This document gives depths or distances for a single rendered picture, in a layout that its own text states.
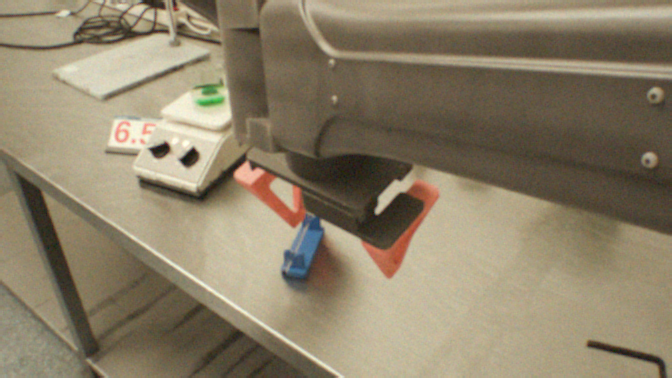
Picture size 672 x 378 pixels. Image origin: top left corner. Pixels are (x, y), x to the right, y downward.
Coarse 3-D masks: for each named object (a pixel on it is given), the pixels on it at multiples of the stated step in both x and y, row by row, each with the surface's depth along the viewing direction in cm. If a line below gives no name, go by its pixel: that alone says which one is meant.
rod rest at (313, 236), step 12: (300, 228) 82; (312, 228) 81; (324, 228) 82; (312, 240) 79; (288, 252) 74; (300, 252) 74; (312, 252) 77; (300, 264) 74; (288, 276) 75; (300, 276) 75
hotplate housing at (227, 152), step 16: (176, 128) 93; (192, 128) 93; (208, 128) 93; (224, 128) 93; (224, 144) 91; (240, 144) 96; (208, 160) 89; (224, 160) 92; (144, 176) 92; (160, 176) 90; (208, 176) 89; (192, 192) 89
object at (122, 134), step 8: (120, 120) 102; (128, 120) 102; (120, 128) 102; (128, 128) 102; (136, 128) 102; (144, 128) 101; (152, 128) 101; (112, 136) 102; (120, 136) 101; (128, 136) 101; (136, 136) 101; (144, 136) 101; (136, 144) 101; (144, 144) 101
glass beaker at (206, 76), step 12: (192, 60) 93; (204, 60) 94; (216, 60) 94; (192, 72) 89; (204, 72) 89; (216, 72) 90; (192, 84) 91; (204, 84) 90; (216, 84) 91; (192, 96) 92; (204, 96) 91; (216, 96) 92; (204, 108) 92; (216, 108) 93
